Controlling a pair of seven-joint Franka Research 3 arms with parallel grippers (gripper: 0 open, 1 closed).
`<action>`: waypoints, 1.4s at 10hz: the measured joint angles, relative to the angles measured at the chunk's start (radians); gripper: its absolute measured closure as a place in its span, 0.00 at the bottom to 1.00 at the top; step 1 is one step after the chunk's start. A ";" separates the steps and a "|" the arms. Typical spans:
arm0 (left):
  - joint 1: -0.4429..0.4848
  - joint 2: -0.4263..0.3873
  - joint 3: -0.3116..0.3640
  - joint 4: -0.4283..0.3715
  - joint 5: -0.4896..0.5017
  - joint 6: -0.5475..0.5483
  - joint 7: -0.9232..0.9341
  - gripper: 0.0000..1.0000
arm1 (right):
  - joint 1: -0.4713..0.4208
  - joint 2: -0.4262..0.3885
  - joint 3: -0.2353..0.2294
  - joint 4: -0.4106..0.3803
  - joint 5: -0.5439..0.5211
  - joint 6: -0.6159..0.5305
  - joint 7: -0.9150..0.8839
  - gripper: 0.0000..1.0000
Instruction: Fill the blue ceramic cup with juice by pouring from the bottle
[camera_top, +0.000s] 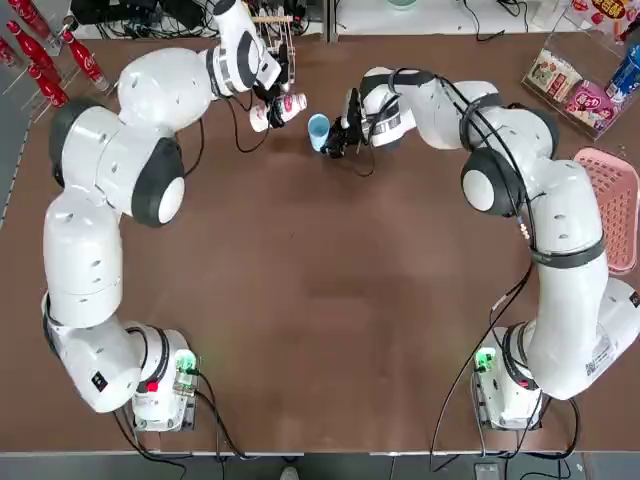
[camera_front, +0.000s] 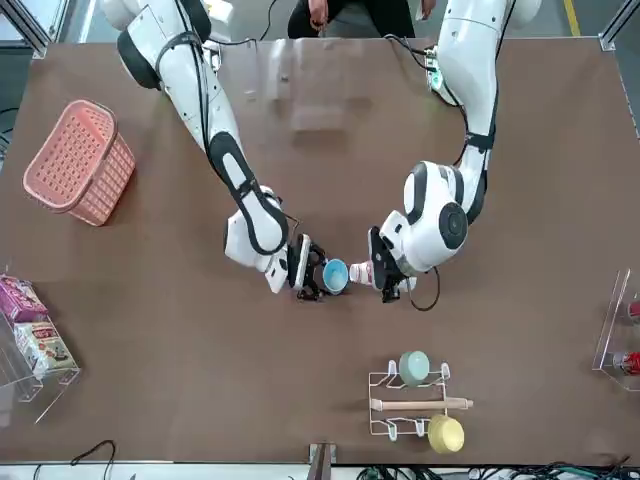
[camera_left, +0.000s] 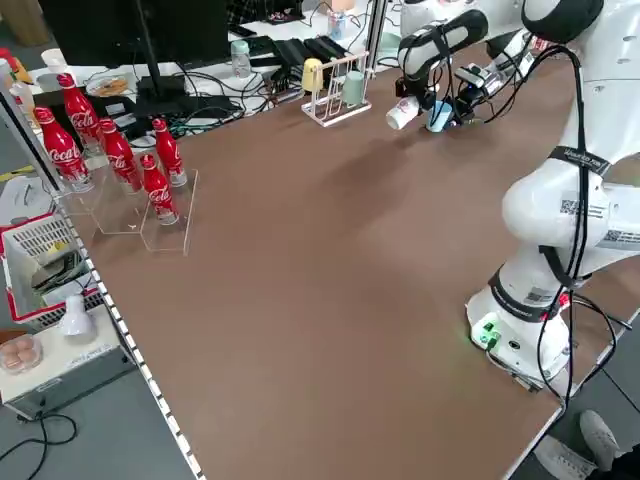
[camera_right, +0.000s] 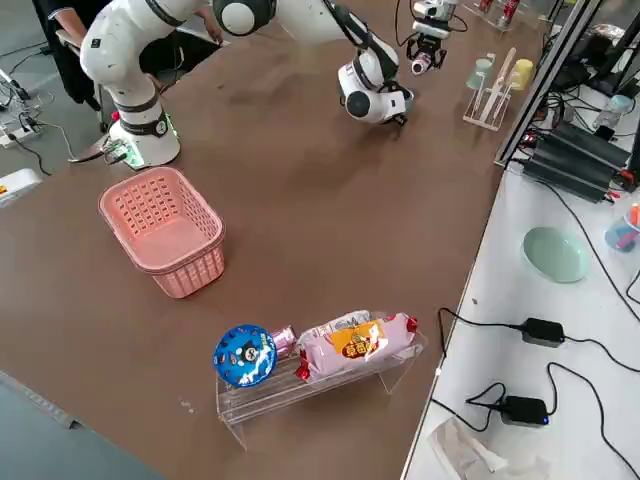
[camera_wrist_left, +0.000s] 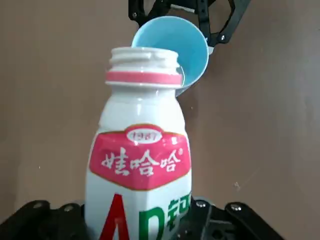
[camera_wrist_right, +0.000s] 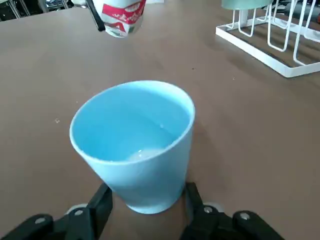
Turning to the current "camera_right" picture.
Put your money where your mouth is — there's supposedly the pale green cup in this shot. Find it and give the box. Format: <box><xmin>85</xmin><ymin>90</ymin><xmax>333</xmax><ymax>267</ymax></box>
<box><xmin>465</xmin><ymin>57</ymin><xmax>497</xmax><ymax>92</ymax></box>

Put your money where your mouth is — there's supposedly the yellow cup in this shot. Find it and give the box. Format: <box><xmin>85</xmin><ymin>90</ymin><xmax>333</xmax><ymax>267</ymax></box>
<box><xmin>504</xmin><ymin>58</ymin><xmax>536</xmax><ymax>93</ymax></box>

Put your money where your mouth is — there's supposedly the clear acrylic bottle shelf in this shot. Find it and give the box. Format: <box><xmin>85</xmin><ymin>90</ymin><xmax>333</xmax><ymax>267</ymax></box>
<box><xmin>462</xmin><ymin>0</ymin><xmax>549</xmax><ymax>34</ymax></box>

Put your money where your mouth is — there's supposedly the clear plastic bottle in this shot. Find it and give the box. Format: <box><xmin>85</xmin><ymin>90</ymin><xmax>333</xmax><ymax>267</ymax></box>
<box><xmin>591</xmin><ymin>93</ymin><xmax>637</xmax><ymax>132</ymax></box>

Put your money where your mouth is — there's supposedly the clear pen cup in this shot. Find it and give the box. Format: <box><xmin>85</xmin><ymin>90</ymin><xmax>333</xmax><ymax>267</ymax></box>
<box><xmin>603</xmin><ymin>202</ymin><xmax>640</xmax><ymax>254</ymax></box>

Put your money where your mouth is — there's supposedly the wooden rolling pin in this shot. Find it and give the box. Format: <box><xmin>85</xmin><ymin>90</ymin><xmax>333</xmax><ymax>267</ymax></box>
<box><xmin>491</xmin><ymin>46</ymin><xmax>518</xmax><ymax>119</ymax></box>

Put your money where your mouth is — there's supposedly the black power supply unit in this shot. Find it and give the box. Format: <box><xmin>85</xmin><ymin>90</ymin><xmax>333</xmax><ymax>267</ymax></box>
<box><xmin>536</xmin><ymin>119</ymin><xmax>632</xmax><ymax>172</ymax></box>
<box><xmin>521</xmin><ymin>148</ymin><xmax>620</xmax><ymax>204</ymax></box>

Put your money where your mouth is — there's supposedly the pale green bowl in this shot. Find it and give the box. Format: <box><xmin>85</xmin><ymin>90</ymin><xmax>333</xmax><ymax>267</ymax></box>
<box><xmin>522</xmin><ymin>225</ymin><xmax>592</xmax><ymax>285</ymax></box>

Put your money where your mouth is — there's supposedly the pink snack packet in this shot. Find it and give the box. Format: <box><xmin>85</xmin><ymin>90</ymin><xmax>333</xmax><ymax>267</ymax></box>
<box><xmin>294</xmin><ymin>311</ymin><xmax>419</xmax><ymax>384</ymax></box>

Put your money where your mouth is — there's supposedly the purple snack packet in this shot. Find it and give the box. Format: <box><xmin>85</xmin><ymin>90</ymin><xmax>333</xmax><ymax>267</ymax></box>
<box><xmin>269</xmin><ymin>324</ymin><xmax>300</xmax><ymax>359</ymax></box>

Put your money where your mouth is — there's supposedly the black power adapter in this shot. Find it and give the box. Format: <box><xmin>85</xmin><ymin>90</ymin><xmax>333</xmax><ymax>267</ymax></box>
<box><xmin>499</xmin><ymin>394</ymin><xmax>552</xmax><ymax>429</ymax></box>
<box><xmin>519</xmin><ymin>316</ymin><xmax>567</xmax><ymax>349</ymax></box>

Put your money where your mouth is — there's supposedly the pink plastic basket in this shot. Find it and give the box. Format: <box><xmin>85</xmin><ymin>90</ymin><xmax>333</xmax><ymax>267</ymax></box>
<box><xmin>98</xmin><ymin>166</ymin><xmax>227</xmax><ymax>301</ymax></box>

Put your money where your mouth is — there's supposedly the blue round snack tub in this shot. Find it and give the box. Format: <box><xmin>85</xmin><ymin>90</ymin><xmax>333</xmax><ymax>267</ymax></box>
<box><xmin>213</xmin><ymin>324</ymin><xmax>279</xmax><ymax>390</ymax></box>

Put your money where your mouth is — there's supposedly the clear acrylic snack shelf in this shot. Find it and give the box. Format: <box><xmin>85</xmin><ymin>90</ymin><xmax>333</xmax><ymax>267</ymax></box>
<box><xmin>214</xmin><ymin>327</ymin><xmax>430</xmax><ymax>451</ymax></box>

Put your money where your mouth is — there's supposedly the crumpled clear plastic bag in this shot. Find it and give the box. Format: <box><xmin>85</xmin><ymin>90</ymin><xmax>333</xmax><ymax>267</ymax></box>
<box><xmin>426</xmin><ymin>416</ymin><xmax>552</xmax><ymax>480</ymax></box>

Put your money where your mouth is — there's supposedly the person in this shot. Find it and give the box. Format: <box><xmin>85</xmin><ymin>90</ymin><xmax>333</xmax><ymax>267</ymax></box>
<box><xmin>32</xmin><ymin>0</ymin><xmax>225</xmax><ymax>107</ymax></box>

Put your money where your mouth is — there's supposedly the white power strip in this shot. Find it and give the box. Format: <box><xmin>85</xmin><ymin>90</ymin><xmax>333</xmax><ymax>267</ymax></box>
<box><xmin>0</xmin><ymin>122</ymin><xmax>44</xmax><ymax>150</ymax></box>

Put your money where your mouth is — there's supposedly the white control box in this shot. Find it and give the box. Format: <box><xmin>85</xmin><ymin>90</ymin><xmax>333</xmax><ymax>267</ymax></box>
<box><xmin>0</xmin><ymin>168</ymin><xmax>44</xmax><ymax>210</ymax></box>

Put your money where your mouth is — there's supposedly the white wire cup rack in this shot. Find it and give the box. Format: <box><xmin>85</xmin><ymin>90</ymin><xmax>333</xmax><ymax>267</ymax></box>
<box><xmin>462</xmin><ymin>47</ymin><xmax>517</xmax><ymax>133</ymax></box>

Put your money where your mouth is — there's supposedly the black adapter cable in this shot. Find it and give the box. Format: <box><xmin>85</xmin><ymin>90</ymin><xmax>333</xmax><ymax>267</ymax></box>
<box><xmin>431</xmin><ymin>361</ymin><xmax>640</xmax><ymax>467</ymax></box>
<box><xmin>437</xmin><ymin>306</ymin><xmax>640</xmax><ymax>374</ymax></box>

